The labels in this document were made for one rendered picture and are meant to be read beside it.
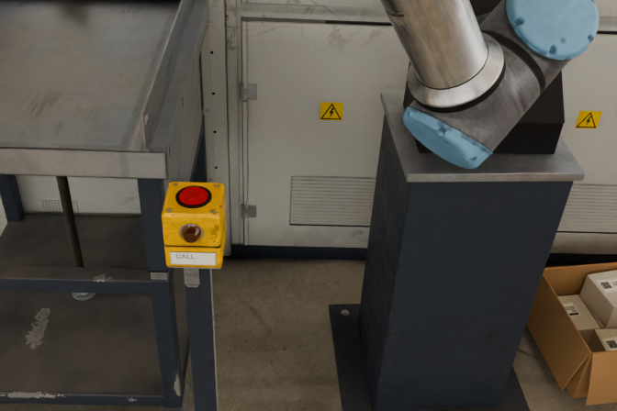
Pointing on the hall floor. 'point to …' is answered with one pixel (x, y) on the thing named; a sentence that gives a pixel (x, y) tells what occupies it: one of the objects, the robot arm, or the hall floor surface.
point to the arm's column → (450, 283)
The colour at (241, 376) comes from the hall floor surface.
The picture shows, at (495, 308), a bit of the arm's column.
